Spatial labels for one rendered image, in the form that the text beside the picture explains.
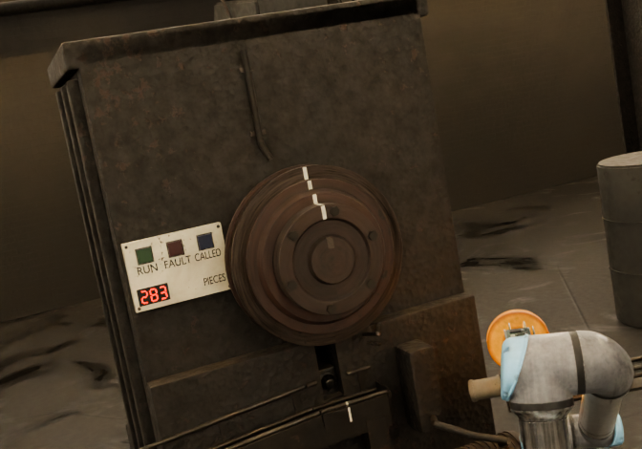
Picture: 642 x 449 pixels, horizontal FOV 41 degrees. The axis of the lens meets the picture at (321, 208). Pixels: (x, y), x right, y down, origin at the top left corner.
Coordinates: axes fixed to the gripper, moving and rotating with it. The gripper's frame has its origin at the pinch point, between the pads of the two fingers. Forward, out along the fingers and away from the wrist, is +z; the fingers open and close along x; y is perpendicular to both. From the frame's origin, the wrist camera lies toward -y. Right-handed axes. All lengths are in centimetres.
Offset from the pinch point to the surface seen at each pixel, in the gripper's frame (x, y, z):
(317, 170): 43, 47, 15
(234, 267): 66, 31, -2
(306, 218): 46, 40, 1
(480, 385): 11.3, -17.6, 4.5
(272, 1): 119, 27, 441
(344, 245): 38.7, 30.3, 2.2
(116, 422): 205, -133, 170
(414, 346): 27.3, -8.0, 12.7
